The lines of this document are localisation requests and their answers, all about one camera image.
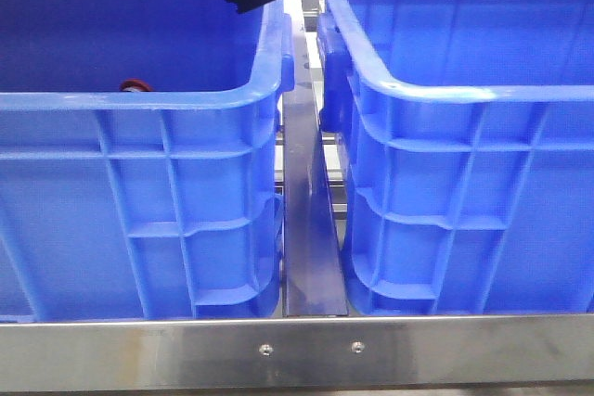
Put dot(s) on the red push button switch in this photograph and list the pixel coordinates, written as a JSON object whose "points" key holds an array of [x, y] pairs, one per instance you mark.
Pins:
{"points": [[135, 85]]}

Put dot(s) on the blue plastic bin left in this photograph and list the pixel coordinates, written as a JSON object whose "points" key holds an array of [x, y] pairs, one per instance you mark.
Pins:
{"points": [[146, 205]]}

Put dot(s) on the blue plastic bin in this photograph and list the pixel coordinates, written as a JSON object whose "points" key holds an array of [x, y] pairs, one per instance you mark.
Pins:
{"points": [[146, 205], [466, 137]]}

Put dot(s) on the blue plastic bin right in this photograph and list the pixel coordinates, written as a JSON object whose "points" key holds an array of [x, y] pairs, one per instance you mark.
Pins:
{"points": [[466, 137]]}

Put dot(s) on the metal divider rail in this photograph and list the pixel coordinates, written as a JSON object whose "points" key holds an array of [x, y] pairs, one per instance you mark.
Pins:
{"points": [[314, 283]]}

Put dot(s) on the stainless steel front rail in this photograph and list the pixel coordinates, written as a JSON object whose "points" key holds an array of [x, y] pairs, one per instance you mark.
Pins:
{"points": [[341, 353]]}

